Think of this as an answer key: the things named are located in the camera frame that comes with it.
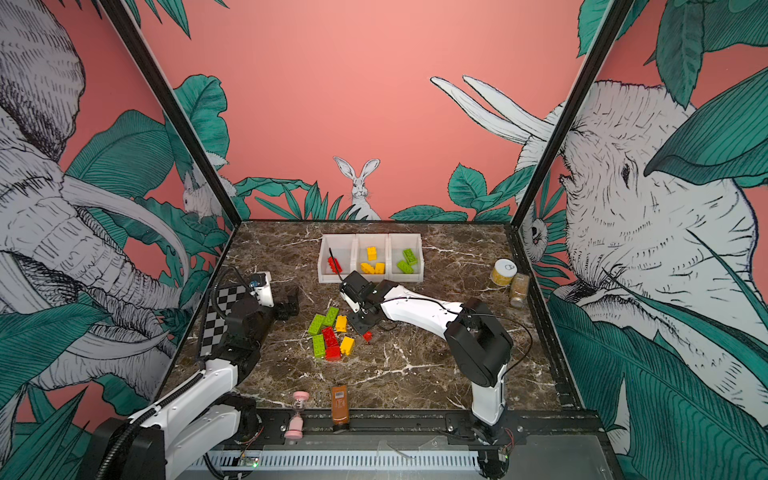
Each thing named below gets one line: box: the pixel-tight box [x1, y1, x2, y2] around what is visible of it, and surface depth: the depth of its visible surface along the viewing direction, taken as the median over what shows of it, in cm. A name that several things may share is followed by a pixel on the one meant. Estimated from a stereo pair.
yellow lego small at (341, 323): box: [336, 315, 347, 333], surface depth 92 cm
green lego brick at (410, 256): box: [402, 248, 418, 265], surface depth 109 cm
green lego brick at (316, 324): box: [308, 313, 325, 335], surface depth 92 cm
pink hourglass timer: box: [284, 391, 310, 440], surface depth 75 cm
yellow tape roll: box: [491, 258, 518, 286], surface depth 103 cm
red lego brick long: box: [328, 256, 343, 274], surface depth 107 cm
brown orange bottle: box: [331, 385, 349, 425], surface depth 76 cm
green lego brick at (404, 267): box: [396, 260, 415, 274], surface depth 109 cm
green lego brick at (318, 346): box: [312, 334, 325, 358], surface depth 88 cm
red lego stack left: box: [322, 326, 341, 361], surface depth 88 cm
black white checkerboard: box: [200, 285, 247, 357], surface depth 90 cm
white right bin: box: [387, 233, 424, 283], surface depth 109 cm
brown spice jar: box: [510, 273, 530, 308], surface depth 99 cm
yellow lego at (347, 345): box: [340, 336, 355, 355], surface depth 88 cm
